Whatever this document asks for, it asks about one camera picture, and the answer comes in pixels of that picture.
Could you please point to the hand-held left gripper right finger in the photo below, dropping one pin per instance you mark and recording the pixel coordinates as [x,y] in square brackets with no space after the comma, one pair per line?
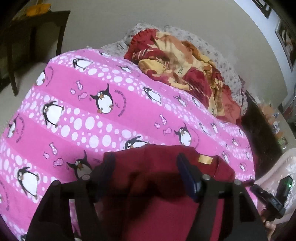
[188,176]

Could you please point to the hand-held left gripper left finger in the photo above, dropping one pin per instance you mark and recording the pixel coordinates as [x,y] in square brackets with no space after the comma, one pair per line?
[108,162]

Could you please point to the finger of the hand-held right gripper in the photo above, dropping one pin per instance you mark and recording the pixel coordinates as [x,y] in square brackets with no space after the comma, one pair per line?
[259,192]

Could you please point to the dark red garment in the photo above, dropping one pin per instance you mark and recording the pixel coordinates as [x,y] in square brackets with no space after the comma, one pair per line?
[148,162]

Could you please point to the pink penguin print blanket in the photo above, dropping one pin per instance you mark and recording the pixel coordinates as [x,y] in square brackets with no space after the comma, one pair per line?
[92,129]

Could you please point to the red and yellow floral quilt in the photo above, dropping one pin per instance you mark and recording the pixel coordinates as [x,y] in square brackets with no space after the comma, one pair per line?
[185,69]

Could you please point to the floral print pillow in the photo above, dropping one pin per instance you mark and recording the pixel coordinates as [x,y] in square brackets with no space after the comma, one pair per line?
[115,45]
[222,67]

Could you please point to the dark wooden table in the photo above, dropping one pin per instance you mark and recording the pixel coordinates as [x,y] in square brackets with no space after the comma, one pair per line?
[30,30]

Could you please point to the yellow bag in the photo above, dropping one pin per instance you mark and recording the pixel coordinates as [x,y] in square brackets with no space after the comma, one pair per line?
[39,5]

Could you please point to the framed wall picture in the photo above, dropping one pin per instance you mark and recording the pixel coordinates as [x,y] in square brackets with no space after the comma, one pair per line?
[262,7]
[286,41]

